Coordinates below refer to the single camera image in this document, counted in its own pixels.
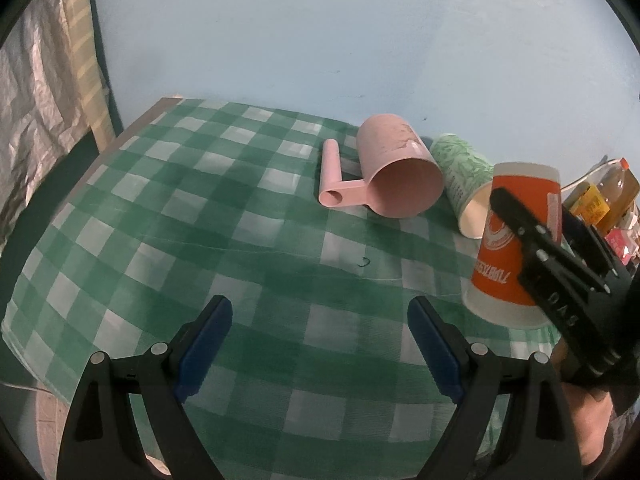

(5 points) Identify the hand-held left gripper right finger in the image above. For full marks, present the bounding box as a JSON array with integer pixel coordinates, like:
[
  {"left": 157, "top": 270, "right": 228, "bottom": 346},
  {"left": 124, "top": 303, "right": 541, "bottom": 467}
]
[{"left": 407, "top": 296, "right": 584, "bottom": 480}]

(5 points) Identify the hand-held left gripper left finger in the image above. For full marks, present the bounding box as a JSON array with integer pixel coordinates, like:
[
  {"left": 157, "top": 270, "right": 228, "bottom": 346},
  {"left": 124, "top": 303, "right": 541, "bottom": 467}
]
[{"left": 56, "top": 295, "right": 234, "bottom": 480}]

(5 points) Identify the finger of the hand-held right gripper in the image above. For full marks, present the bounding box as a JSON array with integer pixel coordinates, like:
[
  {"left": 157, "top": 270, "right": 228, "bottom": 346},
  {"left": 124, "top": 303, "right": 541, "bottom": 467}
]
[
  {"left": 560, "top": 203, "right": 633, "bottom": 281},
  {"left": 489, "top": 186, "right": 626, "bottom": 392}
]

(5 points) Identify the orange and white paper cup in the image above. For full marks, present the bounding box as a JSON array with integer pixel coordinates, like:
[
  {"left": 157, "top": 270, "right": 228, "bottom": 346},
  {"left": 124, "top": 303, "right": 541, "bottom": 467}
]
[{"left": 462, "top": 162, "right": 562, "bottom": 331}]

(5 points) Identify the person's right forearm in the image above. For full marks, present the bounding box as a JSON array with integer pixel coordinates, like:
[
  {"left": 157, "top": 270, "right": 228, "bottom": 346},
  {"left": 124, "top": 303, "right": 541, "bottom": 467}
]
[{"left": 559, "top": 382, "right": 617, "bottom": 467}]

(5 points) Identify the green leaf print paper cup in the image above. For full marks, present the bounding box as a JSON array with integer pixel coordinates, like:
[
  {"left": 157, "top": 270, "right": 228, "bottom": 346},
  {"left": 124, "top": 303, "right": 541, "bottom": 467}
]
[{"left": 429, "top": 133, "right": 496, "bottom": 239}]

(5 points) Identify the yellow box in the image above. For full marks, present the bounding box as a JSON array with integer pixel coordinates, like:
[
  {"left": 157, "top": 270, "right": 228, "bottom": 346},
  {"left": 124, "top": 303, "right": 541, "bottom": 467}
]
[{"left": 562, "top": 182, "right": 612, "bottom": 227}]

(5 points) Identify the pink packet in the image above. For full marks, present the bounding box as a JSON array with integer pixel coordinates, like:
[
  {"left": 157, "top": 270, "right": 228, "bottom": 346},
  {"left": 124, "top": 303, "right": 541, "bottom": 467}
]
[{"left": 604, "top": 226, "right": 639, "bottom": 267}]

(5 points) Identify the juice bottle with orange cap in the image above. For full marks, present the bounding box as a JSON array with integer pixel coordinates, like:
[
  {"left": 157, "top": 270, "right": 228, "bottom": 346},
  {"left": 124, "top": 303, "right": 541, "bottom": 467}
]
[{"left": 594, "top": 158, "right": 640, "bottom": 237}]

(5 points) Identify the green white checkered tablecloth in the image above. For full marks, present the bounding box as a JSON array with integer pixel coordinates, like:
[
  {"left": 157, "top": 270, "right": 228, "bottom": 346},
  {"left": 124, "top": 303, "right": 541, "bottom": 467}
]
[{"left": 0, "top": 97, "right": 568, "bottom": 480}]

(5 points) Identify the silver foil sheet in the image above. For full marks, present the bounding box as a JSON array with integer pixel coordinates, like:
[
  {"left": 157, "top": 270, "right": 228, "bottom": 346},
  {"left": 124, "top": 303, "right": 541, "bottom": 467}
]
[{"left": 0, "top": 0, "right": 97, "bottom": 243}]

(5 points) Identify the pink plastic cup with handle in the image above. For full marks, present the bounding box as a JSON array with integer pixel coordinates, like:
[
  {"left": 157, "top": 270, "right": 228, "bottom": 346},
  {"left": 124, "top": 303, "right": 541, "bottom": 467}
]
[{"left": 318, "top": 114, "right": 445, "bottom": 220}]

